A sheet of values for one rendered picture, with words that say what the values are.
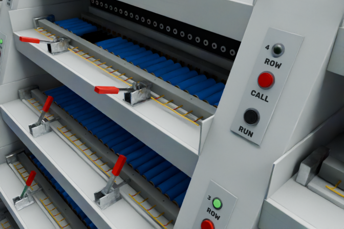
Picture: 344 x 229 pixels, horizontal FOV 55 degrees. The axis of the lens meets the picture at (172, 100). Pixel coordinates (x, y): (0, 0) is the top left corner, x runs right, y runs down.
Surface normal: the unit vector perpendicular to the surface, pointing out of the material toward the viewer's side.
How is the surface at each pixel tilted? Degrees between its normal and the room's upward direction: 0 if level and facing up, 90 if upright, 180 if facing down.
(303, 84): 90
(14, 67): 90
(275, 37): 90
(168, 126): 22
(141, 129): 112
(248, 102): 90
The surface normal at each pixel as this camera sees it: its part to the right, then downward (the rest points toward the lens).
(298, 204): 0.04, -0.87
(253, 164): -0.66, -0.02
